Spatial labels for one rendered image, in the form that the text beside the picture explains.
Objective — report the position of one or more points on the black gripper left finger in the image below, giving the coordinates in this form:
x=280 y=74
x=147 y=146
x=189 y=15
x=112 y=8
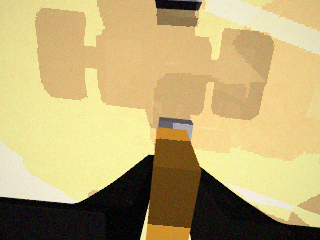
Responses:
x=116 y=212

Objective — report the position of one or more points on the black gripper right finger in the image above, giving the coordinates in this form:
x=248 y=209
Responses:
x=220 y=214

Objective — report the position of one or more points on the grey rectangular frame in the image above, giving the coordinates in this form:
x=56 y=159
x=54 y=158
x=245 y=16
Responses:
x=179 y=4

